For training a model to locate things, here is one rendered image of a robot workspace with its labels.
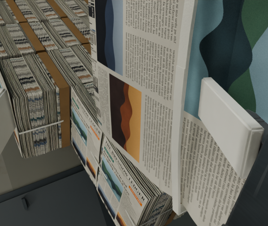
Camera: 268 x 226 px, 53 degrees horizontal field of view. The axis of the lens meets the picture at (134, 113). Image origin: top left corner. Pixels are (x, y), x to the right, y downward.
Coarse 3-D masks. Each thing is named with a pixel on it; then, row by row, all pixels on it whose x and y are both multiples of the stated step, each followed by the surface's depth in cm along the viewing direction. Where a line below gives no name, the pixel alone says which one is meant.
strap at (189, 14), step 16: (192, 0) 17; (192, 16) 17; (192, 32) 18; (176, 80) 20; (176, 96) 21; (176, 112) 21; (176, 128) 22; (176, 144) 23; (176, 160) 24; (176, 176) 25; (176, 192) 26; (176, 208) 27
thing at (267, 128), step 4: (248, 112) 16; (252, 112) 16; (252, 116) 15; (256, 116) 15; (256, 120) 15; (260, 120) 15; (260, 124) 14; (264, 124) 14; (264, 128) 14; (264, 132) 14; (264, 136) 13; (260, 144) 13; (260, 148) 13
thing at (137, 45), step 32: (96, 0) 30; (128, 0) 25; (160, 0) 21; (96, 32) 32; (128, 32) 26; (160, 32) 22; (96, 64) 34; (128, 64) 28; (160, 64) 24; (96, 96) 37; (128, 96) 30; (160, 96) 25; (128, 128) 32; (160, 128) 26; (160, 160) 28
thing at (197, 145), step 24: (216, 0) 17; (240, 0) 16; (216, 24) 18; (192, 48) 20; (216, 48) 18; (168, 72) 23; (192, 72) 21; (216, 72) 19; (168, 96) 24; (192, 96) 21; (168, 120) 25; (192, 120) 22; (168, 144) 26; (192, 144) 23; (168, 168) 27; (192, 168) 24; (168, 192) 29; (192, 192) 25; (192, 216) 26
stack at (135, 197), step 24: (48, 24) 148; (48, 48) 131; (72, 48) 134; (72, 72) 120; (72, 96) 115; (72, 120) 124; (96, 120) 102; (72, 144) 136; (96, 144) 105; (96, 168) 113; (120, 168) 91; (120, 192) 97; (144, 192) 82; (120, 216) 103; (144, 216) 90; (168, 216) 107
